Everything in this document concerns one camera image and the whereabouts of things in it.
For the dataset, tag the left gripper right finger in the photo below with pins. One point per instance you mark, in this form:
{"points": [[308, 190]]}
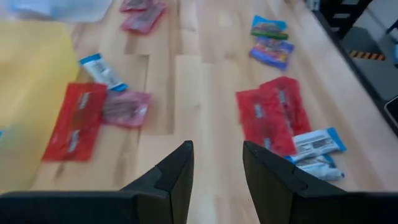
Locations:
{"points": [[270, 193]]}

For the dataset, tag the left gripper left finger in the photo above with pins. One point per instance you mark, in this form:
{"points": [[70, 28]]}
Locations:
{"points": [[168, 193]]}

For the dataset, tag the blue white candy bar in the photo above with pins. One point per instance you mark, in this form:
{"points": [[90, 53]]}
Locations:
{"points": [[317, 144], [317, 169], [102, 71]]}

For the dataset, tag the red candy pack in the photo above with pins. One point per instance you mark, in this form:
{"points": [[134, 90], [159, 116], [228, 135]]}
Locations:
{"points": [[264, 124], [292, 96], [76, 121]]}

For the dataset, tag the pink clear candy bag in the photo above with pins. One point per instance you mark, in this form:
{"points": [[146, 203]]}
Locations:
{"points": [[126, 109]]}

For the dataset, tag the purple candy bag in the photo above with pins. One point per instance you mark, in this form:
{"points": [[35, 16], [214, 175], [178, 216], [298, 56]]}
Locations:
{"points": [[272, 54]]}

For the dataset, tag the green candy stick pack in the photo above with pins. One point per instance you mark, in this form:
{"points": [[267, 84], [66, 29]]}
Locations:
{"points": [[269, 35]]}

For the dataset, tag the blue candy bag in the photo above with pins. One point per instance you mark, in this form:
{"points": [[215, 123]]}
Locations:
{"points": [[269, 23]]}

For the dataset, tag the dark phone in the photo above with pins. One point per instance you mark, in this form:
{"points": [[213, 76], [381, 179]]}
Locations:
{"points": [[392, 110]]}

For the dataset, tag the yellow plastic bin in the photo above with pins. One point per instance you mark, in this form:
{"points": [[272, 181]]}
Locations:
{"points": [[31, 77]]}

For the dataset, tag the clear plastic bin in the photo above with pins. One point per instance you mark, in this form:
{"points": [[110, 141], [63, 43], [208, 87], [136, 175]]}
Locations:
{"points": [[77, 11]]}

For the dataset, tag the black aluminium frame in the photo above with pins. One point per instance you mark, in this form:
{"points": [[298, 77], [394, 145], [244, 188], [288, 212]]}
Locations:
{"points": [[370, 93]]}

